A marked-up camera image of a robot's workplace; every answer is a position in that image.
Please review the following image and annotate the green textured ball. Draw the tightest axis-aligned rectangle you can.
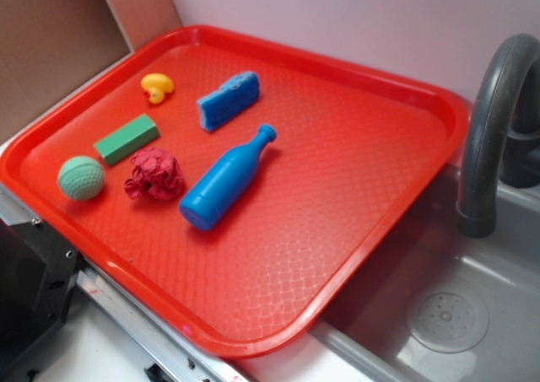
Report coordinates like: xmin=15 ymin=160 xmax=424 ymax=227
xmin=57 ymin=156 xmax=105 ymax=201

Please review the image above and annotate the crumpled red cloth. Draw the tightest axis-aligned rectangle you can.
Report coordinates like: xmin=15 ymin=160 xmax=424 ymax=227
xmin=124 ymin=148 xmax=184 ymax=202

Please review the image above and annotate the blue sponge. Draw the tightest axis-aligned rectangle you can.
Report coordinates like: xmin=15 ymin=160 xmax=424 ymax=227
xmin=197 ymin=72 xmax=261 ymax=132

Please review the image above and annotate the red plastic tray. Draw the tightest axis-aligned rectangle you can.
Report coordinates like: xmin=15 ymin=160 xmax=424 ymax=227
xmin=1 ymin=26 xmax=468 ymax=358

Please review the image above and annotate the grey curved faucet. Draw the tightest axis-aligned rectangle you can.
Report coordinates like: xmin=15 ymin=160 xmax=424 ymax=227
xmin=456 ymin=34 xmax=539 ymax=238

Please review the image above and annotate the blue plastic bottle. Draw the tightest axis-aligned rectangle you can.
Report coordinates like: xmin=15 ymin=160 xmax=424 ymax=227
xmin=179 ymin=124 xmax=277 ymax=231

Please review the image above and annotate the grey plastic sink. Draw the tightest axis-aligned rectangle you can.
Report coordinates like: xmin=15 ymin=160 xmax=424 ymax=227
xmin=305 ymin=122 xmax=540 ymax=382

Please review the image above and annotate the brown cardboard panel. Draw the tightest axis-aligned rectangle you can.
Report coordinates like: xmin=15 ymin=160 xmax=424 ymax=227
xmin=1 ymin=0 xmax=181 ymax=142

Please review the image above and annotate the green rectangular block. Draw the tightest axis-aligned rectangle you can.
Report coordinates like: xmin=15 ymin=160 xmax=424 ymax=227
xmin=94 ymin=114 xmax=160 ymax=166

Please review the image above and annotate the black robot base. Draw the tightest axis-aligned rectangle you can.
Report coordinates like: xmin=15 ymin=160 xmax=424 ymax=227
xmin=0 ymin=217 xmax=87 ymax=347

